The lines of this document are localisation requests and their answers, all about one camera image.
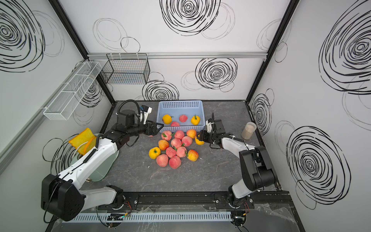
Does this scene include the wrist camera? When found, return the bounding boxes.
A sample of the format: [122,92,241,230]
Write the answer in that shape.
[205,119,214,133]
[140,105,152,124]

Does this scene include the pink peach with leaf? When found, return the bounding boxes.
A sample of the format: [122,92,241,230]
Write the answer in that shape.
[161,130,173,141]

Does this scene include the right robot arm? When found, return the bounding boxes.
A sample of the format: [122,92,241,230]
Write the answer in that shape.
[196,118,278,208]

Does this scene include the light blue plastic basket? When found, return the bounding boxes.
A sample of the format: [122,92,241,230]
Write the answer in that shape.
[157,100,206,132]

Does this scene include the orange peach top right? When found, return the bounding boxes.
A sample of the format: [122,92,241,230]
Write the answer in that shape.
[186,129,197,139]

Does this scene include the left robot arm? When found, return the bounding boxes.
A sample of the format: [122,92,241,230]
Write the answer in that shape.
[41,110,164,221]

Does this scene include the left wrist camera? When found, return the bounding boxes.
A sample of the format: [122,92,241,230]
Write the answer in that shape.
[140,105,152,124]

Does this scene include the yellow toast slice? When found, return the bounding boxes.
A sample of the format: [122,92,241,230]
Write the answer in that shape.
[83,136,97,155]
[69,128,96,155]

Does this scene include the yellow toast slice front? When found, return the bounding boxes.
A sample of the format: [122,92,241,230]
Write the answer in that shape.
[83,136,97,155]

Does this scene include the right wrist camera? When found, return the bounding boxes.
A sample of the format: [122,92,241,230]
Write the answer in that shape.
[205,119,214,133]

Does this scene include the mint green toaster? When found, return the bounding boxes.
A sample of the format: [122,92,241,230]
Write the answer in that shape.
[70,133,119,182]

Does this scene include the yellow toast slice rear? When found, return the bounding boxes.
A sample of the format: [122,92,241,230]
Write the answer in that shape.
[69,128,96,155]

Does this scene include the black wire wall basket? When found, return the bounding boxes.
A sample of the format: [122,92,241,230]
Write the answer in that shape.
[101,53,150,85]

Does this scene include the frosted plastic cup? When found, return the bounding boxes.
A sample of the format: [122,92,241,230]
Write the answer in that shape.
[241,122,257,140]

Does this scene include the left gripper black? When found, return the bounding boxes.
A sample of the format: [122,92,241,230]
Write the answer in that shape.
[128,119,164,138]

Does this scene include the grey slotted cable duct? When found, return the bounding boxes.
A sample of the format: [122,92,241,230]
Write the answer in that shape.
[69,212,233,224]

